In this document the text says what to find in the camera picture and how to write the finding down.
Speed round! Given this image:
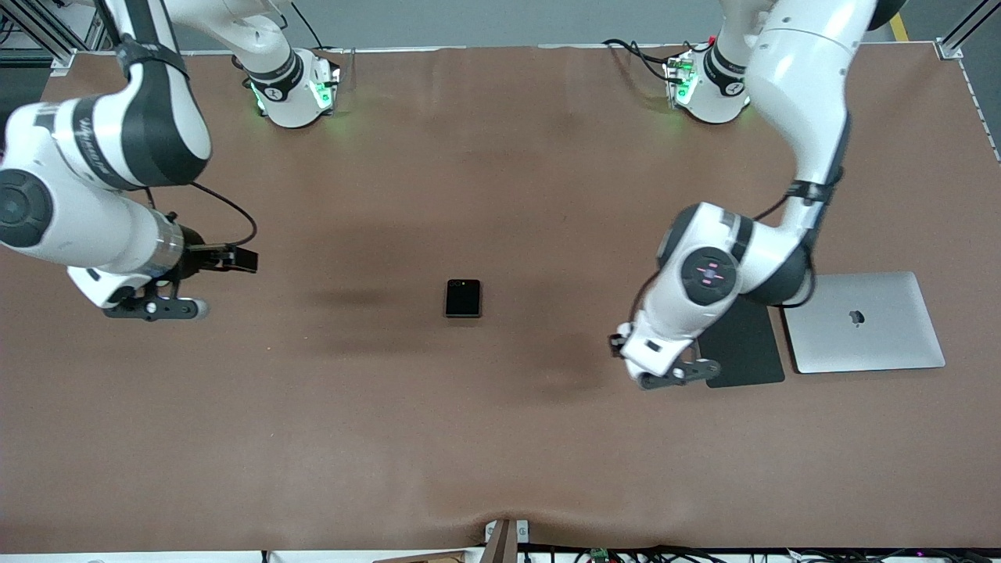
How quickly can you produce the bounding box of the black mouse pad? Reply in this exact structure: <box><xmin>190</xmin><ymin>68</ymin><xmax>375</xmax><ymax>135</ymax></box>
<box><xmin>698</xmin><ymin>297</ymin><xmax>786</xmax><ymax>389</ymax></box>

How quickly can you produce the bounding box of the brown table cover cloth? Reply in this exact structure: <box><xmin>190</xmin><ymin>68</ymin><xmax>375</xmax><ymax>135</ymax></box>
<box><xmin>0</xmin><ymin>43</ymin><xmax>1001</xmax><ymax>553</ymax></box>

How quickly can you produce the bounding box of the silver laptop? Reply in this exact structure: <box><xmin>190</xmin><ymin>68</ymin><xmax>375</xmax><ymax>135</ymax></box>
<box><xmin>784</xmin><ymin>271</ymin><xmax>947</xmax><ymax>375</ymax></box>

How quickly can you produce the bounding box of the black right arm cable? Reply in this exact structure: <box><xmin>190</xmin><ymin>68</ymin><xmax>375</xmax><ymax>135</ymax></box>
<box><xmin>188</xmin><ymin>181</ymin><xmax>258</xmax><ymax>248</ymax></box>

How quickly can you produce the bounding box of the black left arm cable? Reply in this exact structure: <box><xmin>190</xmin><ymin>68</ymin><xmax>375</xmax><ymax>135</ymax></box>
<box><xmin>753</xmin><ymin>176</ymin><xmax>844</xmax><ymax>224</ymax></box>

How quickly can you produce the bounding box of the metal table edge bracket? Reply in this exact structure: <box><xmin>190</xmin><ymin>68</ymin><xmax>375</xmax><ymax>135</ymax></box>
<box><xmin>484</xmin><ymin>518</ymin><xmax>530</xmax><ymax>563</ymax></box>

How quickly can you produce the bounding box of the black cable at arm base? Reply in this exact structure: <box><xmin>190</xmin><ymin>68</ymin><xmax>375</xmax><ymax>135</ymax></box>
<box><xmin>293</xmin><ymin>0</ymin><xmax>326</xmax><ymax>50</ymax></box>

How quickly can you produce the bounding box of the aluminium frame profile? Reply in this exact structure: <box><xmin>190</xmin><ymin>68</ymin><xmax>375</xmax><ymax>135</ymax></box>
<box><xmin>0</xmin><ymin>0</ymin><xmax>110</xmax><ymax>73</ymax></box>

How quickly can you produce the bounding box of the black cable bundle at base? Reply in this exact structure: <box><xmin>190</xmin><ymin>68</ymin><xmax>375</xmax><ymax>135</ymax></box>
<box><xmin>602</xmin><ymin>38</ymin><xmax>675</xmax><ymax>84</ymax></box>

